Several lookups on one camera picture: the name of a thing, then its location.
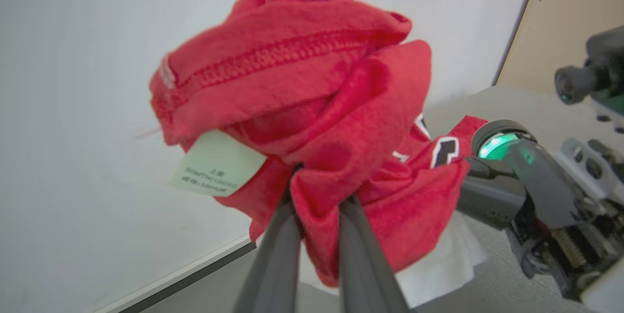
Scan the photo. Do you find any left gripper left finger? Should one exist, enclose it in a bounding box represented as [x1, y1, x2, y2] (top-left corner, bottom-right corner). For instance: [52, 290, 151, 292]
[233, 198, 304, 313]

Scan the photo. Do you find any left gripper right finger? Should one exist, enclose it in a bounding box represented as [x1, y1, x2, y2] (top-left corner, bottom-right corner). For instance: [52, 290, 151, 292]
[338, 195, 411, 313]

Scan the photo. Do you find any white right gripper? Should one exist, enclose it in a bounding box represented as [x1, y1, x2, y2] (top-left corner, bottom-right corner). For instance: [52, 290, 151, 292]
[457, 119, 624, 313]

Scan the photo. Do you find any red and white jersey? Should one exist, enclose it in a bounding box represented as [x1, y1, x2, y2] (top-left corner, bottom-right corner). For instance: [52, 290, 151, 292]
[149, 0, 489, 310]

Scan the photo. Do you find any grey fabric sofa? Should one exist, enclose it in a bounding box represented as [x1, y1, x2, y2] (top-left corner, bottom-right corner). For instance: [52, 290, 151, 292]
[414, 86, 624, 313]

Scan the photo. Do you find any white and black baseboard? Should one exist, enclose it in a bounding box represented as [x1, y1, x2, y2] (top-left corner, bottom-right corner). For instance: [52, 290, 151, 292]
[93, 235, 256, 313]

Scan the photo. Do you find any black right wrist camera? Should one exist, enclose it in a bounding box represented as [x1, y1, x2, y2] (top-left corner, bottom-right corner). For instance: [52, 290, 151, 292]
[554, 25, 624, 107]

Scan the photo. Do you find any beige wooden wall panel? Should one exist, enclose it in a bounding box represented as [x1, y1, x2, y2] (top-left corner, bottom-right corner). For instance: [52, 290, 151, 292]
[495, 0, 624, 94]

